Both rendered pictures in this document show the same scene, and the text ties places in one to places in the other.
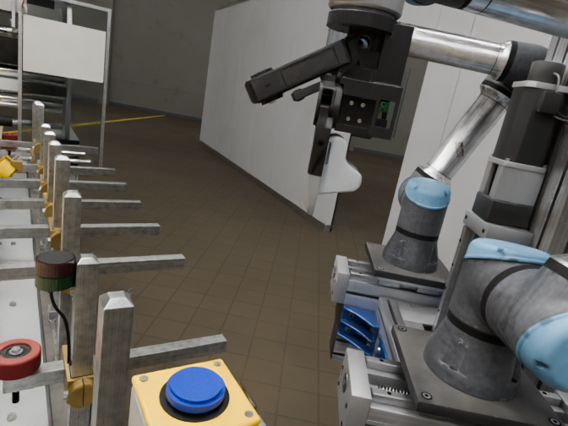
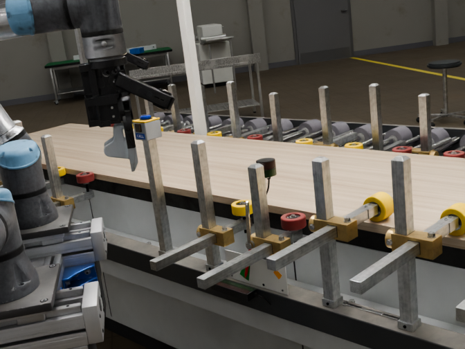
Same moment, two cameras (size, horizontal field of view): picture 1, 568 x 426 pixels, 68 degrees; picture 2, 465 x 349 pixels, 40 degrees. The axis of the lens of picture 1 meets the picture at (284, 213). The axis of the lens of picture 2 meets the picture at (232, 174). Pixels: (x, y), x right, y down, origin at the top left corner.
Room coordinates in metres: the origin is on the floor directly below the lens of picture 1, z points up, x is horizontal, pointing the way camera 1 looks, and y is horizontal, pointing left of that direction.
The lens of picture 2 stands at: (2.53, -0.08, 1.60)
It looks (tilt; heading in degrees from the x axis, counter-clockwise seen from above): 15 degrees down; 170
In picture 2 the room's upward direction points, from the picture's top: 7 degrees counter-clockwise
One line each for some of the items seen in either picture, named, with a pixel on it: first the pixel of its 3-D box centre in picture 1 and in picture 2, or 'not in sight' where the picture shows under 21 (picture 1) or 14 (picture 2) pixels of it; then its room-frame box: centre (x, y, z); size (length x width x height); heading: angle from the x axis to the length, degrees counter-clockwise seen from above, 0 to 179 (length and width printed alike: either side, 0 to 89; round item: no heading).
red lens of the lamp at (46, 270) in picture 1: (55, 264); (266, 163); (0.64, 0.36, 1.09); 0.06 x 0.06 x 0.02
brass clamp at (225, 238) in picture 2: not in sight; (214, 234); (0.48, 0.20, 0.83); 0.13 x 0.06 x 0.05; 34
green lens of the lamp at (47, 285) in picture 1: (55, 277); (266, 171); (0.64, 0.36, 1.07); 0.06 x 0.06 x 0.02
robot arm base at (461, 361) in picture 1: (477, 344); (28, 204); (0.64, -0.36, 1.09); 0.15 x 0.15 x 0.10
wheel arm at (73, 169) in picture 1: (70, 169); not in sight; (1.80, 0.96, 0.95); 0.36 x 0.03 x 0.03; 124
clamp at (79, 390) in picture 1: (77, 374); (270, 244); (0.69, 0.34, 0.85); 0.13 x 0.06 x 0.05; 34
